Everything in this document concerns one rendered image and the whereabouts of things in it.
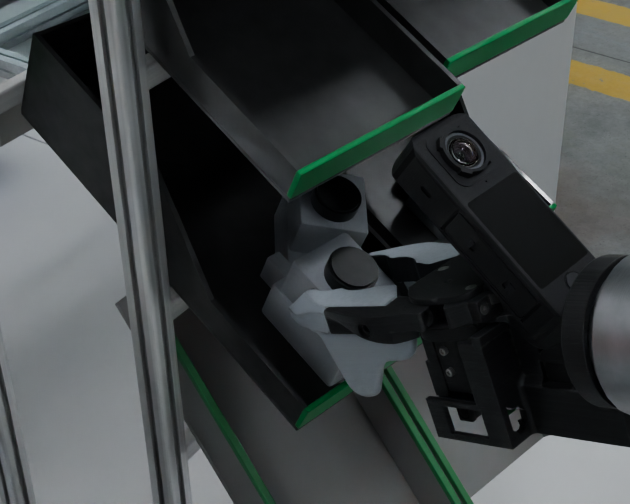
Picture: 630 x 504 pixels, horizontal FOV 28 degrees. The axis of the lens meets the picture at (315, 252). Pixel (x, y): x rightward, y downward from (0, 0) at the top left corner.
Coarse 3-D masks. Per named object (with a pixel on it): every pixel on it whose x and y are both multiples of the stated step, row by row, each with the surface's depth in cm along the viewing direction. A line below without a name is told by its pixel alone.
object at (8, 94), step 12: (24, 72) 85; (156, 72) 69; (0, 84) 84; (12, 84) 84; (24, 84) 85; (156, 84) 69; (0, 96) 83; (12, 96) 84; (0, 108) 83; (180, 300) 78; (180, 312) 78
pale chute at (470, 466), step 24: (408, 360) 97; (408, 384) 96; (432, 384) 98; (408, 408) 91; (432, 432) 96; (480, 432) 98; (456, 456) 97; (480, 456) 98; (504, 456) 99; (456, 480) 91; (480, 480) 97
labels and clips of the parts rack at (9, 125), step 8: (8, 112) 86; (16, 112) 86; (0, 120) 85; (8, 120) 86; (16, 120) 87; (24, 120) 87; (0, 128) 86; (8, 128) 86; (16, 128) 87; (24, 128) 88; (32, 128) 88; (0, 136) 86; (8, 136) 87; (16, 136) 87; (0, 144) 86; (192, 440) 84; (192, 448) 85; (200, 448) 86
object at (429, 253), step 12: (372, 252) 73; (384, 252) 72; (396, 252) 71; (408, 252) 71; (420, 252) 70; (432, 252) 69; (444, 252) 69; (456, 252) 68; (384, 264) 72; (396, 264) 71; (408, 264) 70; (420, 264) 68; (432, 264) 67; (396, 276) 71; (408, 276) 71; (420, 276) 69; (408, 288) 73
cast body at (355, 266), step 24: (336, 240) 72; (288, 264) 75; (312, 264) 71; (336, 264) 70; (360, 264) 70; (288, 288) 72; (312, 288) 70; (336, 288) 70; (360, 288) 70; (264, 312) 75; (288, 312) 73; (288, 336) 74; (312, 336) 72; (312, 360) 73
